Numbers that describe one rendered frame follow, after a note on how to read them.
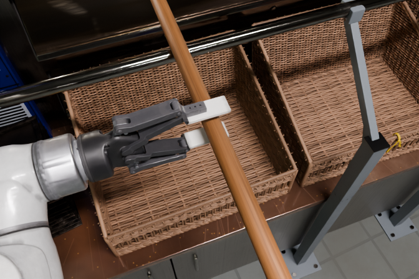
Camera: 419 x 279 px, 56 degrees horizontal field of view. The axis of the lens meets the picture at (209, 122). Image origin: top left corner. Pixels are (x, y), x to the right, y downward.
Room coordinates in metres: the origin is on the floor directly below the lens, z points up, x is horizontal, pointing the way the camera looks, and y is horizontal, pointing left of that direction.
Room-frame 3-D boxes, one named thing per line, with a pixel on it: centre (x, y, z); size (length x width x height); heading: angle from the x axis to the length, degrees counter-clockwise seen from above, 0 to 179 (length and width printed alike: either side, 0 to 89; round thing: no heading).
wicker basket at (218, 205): (0.63, 0.09, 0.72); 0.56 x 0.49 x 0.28; 111
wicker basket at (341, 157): (0.84, -0.47, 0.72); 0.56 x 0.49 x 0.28; 109
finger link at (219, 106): (0.36, 0.01, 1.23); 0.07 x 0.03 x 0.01; 110
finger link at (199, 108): (0.35, 0.03, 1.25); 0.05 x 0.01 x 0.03; 110
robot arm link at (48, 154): (0.28, 0.22, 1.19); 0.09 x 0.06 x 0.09; 20
